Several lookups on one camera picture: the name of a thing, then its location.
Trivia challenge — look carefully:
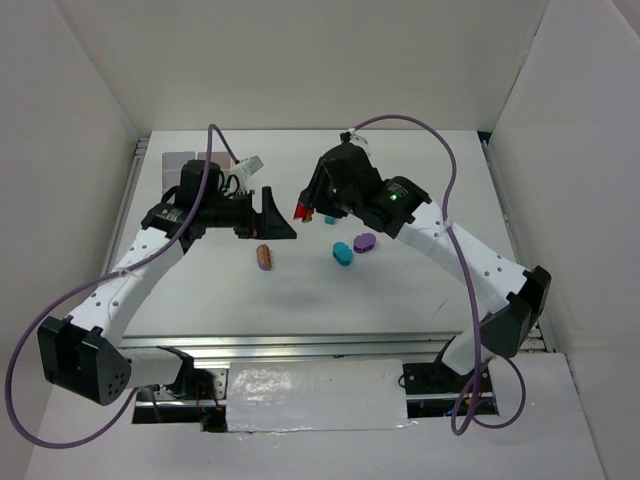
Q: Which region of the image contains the white divided container right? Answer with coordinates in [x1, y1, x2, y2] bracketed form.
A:
[196, 152, 233, 170]

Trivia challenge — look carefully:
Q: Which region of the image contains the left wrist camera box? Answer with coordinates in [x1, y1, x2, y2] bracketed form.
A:
[233, 156, 264, 180]

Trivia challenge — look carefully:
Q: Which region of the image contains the teal rounded lego brick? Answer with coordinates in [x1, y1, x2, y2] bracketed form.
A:
[332, 242, 353, 267]

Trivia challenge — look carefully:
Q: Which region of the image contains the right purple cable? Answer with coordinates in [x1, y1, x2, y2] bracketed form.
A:
[349, 115, 526, 436]

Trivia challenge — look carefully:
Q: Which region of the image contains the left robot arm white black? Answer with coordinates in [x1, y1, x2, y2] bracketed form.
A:
[37, 160, 297, 405]

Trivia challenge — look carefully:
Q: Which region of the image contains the purple top brown lego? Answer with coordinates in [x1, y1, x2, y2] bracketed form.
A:
[256, 244, 273, 271]

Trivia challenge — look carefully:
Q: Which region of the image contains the red brown lego brick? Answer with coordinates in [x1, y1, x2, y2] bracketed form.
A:
[293, 202, 314, 223]

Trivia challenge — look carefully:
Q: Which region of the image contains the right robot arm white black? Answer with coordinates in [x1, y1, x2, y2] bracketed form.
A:
[295, 142, 551, 376]

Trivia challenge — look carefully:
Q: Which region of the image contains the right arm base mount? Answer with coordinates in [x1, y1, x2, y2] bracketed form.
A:
[397, 361, 497, 419]

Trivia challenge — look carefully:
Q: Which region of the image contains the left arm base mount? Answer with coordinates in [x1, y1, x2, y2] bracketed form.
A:
[132, 368, 229, 433]

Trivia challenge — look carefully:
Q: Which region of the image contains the side aluminium rail right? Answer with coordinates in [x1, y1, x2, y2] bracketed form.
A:
[477, 131, 558, 353]

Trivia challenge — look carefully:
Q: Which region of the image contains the purple cable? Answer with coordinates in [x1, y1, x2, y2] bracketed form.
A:
[4, 123, 239, 449]
[349, 115, 526, 436]

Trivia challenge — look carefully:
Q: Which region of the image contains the purple rounded lego brick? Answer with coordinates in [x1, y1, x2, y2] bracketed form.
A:
[353, 232, 377, 254]

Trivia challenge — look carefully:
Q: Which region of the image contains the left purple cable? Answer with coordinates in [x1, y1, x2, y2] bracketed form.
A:
[4, 123, 239, 449]

